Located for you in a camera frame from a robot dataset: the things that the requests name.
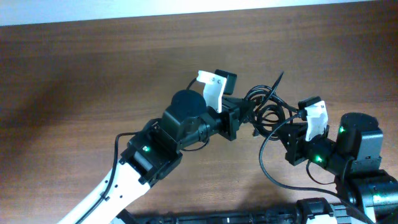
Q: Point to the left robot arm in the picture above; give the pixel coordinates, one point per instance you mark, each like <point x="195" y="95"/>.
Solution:
<point x="156" y="150"/>

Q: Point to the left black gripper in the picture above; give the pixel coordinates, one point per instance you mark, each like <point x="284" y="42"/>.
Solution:
<point x="231" y="121"/>

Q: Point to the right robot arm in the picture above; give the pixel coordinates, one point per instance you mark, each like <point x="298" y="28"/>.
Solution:
<point x="354" y="158"/>

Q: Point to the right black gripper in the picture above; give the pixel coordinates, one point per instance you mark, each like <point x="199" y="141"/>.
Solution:
<point x="293" y="140"/>

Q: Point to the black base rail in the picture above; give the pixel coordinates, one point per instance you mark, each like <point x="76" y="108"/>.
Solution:
<point x="311" y="210"/>

